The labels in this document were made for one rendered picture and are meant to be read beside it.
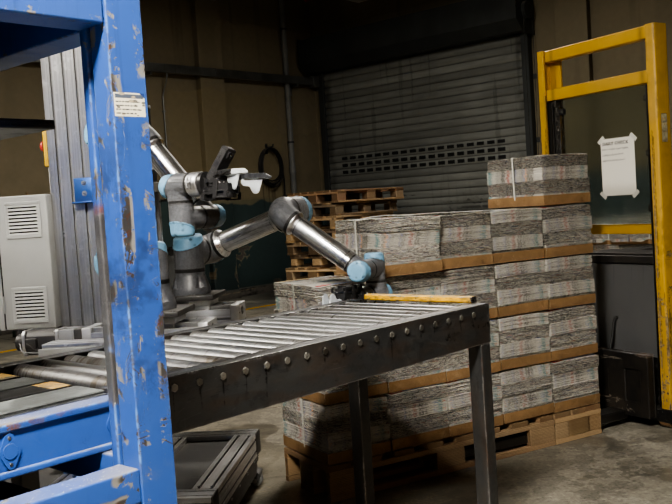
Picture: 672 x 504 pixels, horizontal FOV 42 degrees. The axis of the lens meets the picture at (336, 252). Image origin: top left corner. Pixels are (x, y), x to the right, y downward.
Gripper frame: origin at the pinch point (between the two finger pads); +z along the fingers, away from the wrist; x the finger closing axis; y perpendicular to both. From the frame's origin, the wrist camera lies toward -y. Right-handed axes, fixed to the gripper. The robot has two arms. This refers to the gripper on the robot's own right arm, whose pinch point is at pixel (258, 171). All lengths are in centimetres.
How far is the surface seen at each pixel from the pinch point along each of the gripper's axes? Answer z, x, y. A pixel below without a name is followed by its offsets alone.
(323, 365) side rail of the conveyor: 36, 21, 53
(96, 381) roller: 11, 71, 55
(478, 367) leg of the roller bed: 48, -48, 56
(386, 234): -11, -99, 10
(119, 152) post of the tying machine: 43, 97, 13
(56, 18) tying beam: 40, 109, -7
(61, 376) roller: -2, 68, 54
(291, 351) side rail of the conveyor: 34, 32, 49
